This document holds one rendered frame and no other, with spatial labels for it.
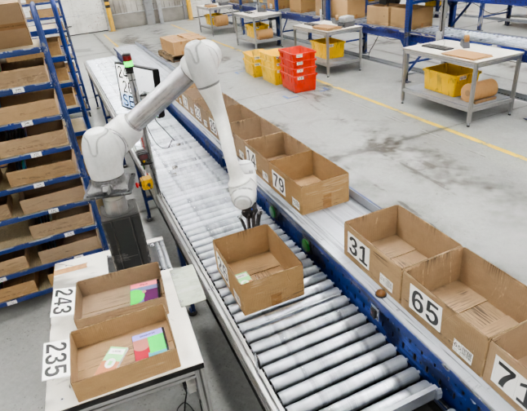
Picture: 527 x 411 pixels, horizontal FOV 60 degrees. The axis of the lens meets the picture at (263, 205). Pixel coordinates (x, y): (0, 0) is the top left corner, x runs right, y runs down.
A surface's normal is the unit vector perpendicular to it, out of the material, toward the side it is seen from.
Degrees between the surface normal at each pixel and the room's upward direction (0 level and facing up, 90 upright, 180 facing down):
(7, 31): 123
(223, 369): 0
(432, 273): 89
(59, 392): 0
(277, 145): 90
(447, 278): 89
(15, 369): 0
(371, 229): 89
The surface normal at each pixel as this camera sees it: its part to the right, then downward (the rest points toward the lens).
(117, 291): -0.09, -0.87
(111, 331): 0.37, 0.41
